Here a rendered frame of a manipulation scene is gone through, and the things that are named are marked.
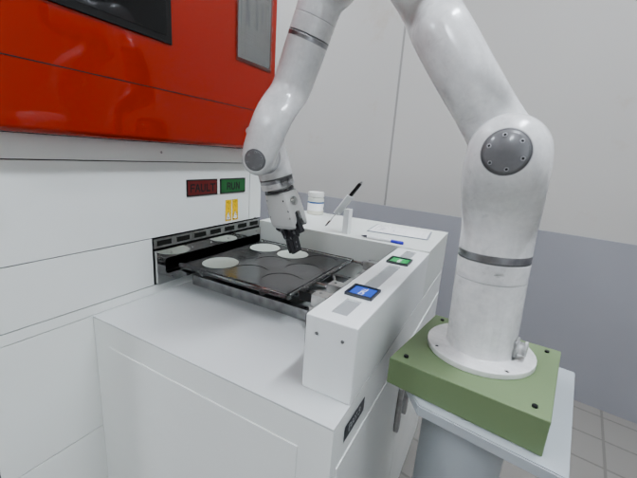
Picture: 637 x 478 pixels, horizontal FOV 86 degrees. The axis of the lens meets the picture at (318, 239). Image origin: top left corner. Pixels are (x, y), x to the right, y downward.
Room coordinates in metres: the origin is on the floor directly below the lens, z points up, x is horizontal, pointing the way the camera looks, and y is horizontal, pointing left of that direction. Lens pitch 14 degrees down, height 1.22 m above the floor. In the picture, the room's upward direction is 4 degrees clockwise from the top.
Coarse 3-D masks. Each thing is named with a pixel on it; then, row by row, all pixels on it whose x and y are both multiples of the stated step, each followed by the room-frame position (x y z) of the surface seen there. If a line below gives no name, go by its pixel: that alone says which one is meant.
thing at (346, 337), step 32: (416, 256) 0.93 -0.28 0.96; (384, 288) 0.66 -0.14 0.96; (416, 288) 0.86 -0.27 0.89; (320, 320) 0.52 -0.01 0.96; (352, 320) 0.51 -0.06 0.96; (384, 320) 0.61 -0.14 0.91; (320, 352) 0.51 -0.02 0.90; (352, 352) 0.49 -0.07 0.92; (384, 352) 0.64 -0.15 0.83; (320, 384) 0.51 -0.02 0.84; (352, 384) 0.49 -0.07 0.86
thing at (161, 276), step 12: (252, 228) 1.22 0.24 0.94; (204, 240) 1.01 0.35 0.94; (216, 240) 1.05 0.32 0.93; (228, 240) 1.10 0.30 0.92; (156, 252) 0.86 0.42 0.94; (168, 252) 0.89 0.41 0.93; (180, 252) 0.93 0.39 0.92; (156, 264) 0.86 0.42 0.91; (156, 276) 0.86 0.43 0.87; (168, 276) 0.89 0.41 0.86; (180, 276) 0.93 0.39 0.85
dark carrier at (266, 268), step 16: (208, 256) 0.98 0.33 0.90; (224, 256) 0.99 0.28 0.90; (240, 256) 1.00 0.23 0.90; (256, 256) 1.02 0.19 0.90; (272, 256) 1.03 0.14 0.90; (320, 256) 1.06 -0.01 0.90; (224, 272) 0.85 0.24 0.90; (240, 272) 0.86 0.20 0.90; (256, 272) 0.87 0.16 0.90; (272, 272) 0.88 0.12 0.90; (288, 272) 0.89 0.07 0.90; (304, 272) 0.90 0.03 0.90; (320, 272) 0.91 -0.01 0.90; (272, 288) 0.77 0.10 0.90; (288, 288) 0.77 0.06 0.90
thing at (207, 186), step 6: (204, 180) 1.02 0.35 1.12; (210, 180) 1.05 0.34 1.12; (216, 180) 1.07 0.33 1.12; (192, 186) 0.98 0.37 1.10; (198, 186) 1.00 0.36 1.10; (204, 186) 1.02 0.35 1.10; (210, 186) 1.05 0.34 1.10; (216, 186) 1.07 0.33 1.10; (192, 192) 0.98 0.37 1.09; (198, 192) 1.00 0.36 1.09; (204, 192) 1.02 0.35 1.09; (210, 192) 1.05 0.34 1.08; (216, 192) 1.07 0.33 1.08
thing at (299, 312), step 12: (192, 276) 0.95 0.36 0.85; (204, 276) 0.94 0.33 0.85; (216, 288) 0.91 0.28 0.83; (228, 288) 0.88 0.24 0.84; (240, 288) 0.87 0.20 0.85; (252, 300) 0.85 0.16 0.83; (264, 300) 0.83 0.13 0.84; (276, 300) 0.81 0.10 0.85; (288, 312) 0.79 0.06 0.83; (300, 312) 0.78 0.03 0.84
